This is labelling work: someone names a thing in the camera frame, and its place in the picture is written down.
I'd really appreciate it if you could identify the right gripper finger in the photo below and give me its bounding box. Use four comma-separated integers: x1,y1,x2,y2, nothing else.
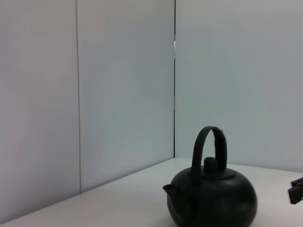
287,177,303,205

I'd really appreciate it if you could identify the black round teapot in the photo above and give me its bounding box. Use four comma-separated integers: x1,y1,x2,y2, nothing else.
162,126,258,227

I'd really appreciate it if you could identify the black teapot lid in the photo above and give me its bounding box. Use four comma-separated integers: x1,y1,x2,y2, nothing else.
201,157,236,180

